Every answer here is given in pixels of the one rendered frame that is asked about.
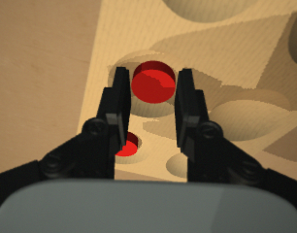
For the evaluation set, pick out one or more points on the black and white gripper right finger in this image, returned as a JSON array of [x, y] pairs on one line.
[[210, 157]]

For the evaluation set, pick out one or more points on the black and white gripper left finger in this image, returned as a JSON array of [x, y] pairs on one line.
[[89, 155]]

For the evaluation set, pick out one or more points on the red disc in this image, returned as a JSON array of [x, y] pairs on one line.
[[131, 145], [153, 82]]

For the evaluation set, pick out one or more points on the tan tray with round pockets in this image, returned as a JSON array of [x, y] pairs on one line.
[[242, 53]]

